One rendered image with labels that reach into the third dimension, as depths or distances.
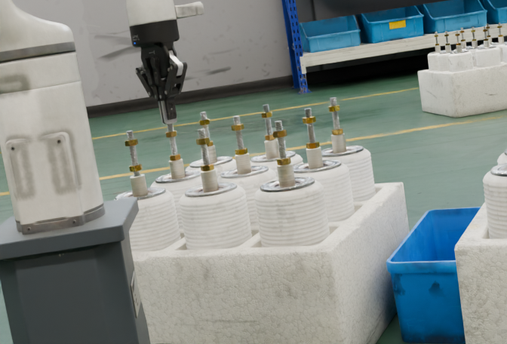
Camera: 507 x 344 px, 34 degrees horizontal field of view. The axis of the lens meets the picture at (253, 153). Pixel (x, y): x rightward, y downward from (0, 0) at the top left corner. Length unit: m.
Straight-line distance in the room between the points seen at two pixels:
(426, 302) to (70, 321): 0.53
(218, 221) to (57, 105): 0.38
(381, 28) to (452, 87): 2.34
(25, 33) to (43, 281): 0.24
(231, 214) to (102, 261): 0.35
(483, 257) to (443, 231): 0.45
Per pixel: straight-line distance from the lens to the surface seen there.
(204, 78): 6.38
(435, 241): 1.47
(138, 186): 1.24
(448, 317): 1.20
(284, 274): 1.10
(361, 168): 1.33
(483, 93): 3.48
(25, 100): 0.85
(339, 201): 1.22
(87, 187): 0.87
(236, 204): 1.16
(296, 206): 1.10
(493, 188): 1.04
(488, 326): 1.05
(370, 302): 1.21
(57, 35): 0.86
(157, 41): 1.30
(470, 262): 1.03
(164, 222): 1.22
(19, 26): 0.84
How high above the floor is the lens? 0.47
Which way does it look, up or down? 8 degrees down
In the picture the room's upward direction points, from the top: 9 degrees counter-clockwise
